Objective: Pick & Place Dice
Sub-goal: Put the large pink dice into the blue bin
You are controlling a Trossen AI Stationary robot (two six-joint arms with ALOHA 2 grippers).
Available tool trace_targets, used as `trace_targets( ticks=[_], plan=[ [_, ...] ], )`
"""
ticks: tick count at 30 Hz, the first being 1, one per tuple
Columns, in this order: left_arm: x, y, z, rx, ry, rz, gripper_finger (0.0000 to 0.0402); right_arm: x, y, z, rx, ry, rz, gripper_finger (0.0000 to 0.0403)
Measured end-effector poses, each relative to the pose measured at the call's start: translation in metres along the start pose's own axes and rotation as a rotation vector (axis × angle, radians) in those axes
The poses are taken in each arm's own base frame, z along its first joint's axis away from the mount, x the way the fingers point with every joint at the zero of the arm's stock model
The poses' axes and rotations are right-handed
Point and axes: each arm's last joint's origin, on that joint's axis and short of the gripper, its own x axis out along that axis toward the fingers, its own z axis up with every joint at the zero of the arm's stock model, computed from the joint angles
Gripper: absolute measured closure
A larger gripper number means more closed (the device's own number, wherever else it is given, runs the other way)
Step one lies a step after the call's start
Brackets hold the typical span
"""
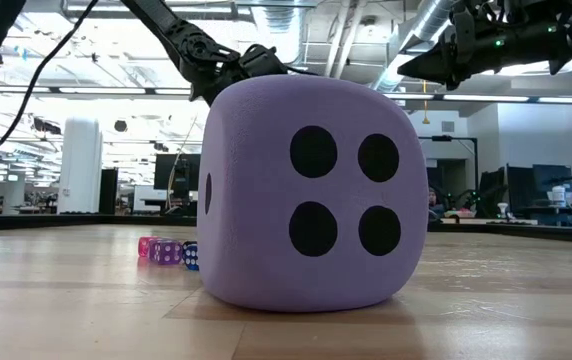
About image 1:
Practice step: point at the person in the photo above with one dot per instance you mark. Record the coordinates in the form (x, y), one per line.
(434, 197)

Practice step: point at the silver ceiling duct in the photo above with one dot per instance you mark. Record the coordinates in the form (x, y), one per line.
(428, 17)
(286, 30)

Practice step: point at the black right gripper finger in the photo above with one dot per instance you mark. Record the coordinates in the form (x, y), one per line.
(448, 77)
(436, 62)

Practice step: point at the white cup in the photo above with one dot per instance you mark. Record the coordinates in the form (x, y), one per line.
(557, 196)

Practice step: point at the white round pillar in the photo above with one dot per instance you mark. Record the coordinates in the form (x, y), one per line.
(81, 165)

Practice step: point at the small purple translucent die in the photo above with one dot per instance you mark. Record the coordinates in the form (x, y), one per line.
(166, 252)

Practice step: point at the black office desk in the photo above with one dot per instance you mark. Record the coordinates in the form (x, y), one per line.
(566, 210)

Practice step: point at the small pink translucent die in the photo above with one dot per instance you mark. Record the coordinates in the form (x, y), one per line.
(144, 248)

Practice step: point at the round ceiling fixture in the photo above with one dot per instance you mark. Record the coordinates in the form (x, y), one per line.
(369, 22)

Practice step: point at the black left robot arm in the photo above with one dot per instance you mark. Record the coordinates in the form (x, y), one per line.
(176, 30)

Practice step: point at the small white desk gadget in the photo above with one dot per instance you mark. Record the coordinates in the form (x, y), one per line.
(502, 209)

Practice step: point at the wall vent grille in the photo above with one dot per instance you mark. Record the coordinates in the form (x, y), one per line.
(447, 126)

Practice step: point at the ceiling light strip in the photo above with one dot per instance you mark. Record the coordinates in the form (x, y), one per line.
(571, 100)
(16, 89)
(101, 91)
(486, 98)
(408, 95)

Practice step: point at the black desk monitor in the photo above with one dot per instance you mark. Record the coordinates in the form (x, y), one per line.
(493, 195)
(553, 175)
(520, 190)

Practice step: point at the small blue translucent die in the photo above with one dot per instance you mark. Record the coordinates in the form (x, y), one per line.
(191, 257)

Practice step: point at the black tall cabinet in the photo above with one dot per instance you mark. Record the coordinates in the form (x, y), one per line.
(108, 192)

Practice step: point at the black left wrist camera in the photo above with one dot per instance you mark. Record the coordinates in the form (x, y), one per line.
(263, 59)

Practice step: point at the black office monitor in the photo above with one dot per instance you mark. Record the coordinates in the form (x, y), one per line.
(166, 170)

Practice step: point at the large purple foam die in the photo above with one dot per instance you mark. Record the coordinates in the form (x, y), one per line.
(256, 200)

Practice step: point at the white low cabinet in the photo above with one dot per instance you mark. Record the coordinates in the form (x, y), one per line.
(146, 197)

